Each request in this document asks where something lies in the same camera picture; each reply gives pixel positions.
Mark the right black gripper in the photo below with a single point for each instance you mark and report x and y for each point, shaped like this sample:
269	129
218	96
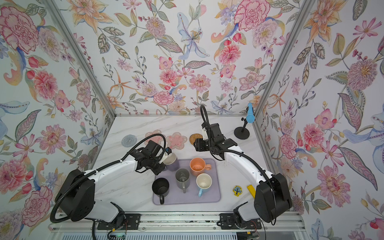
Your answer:
200	146

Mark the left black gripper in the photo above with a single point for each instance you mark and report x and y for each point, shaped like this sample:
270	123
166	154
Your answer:
160	169

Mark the pink flower coaster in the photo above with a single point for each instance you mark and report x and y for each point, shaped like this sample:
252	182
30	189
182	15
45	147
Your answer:
176	141
157	137

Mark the purple mug white inside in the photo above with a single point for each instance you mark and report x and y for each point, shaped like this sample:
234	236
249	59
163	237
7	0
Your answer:
171	162

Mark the woven rattan coaster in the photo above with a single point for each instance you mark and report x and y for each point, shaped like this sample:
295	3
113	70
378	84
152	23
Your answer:
194	137

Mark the grey knitted round coaster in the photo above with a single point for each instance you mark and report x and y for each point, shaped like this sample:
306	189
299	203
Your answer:
129	141

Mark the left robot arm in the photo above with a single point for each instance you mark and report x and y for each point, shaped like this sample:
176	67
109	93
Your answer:
76	199

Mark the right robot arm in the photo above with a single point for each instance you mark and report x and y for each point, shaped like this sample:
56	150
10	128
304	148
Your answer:
272	197

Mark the blue microphone on stand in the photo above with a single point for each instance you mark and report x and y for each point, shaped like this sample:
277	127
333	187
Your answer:
243	133

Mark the orange mug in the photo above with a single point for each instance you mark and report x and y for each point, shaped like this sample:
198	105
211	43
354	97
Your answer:
199	166

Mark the grey mug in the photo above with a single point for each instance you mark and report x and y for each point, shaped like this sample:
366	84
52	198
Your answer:
183	179

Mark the black mug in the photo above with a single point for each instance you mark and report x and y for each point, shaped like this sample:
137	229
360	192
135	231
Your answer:
161	187

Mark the light blue mug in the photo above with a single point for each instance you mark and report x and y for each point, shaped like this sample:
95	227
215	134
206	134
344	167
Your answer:
204	182

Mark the yellow blue sticker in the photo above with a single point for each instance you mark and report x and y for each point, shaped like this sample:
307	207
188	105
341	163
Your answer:
237	190

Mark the yellow tag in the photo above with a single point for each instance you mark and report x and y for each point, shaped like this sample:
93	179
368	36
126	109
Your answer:
252	190

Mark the aluminium front rail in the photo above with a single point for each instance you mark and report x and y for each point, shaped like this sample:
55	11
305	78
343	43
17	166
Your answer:
205	222

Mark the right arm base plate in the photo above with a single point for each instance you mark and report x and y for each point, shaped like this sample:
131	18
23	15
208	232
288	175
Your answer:
235	222

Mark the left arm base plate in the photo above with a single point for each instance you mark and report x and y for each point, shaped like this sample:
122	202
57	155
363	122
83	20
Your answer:
126	222

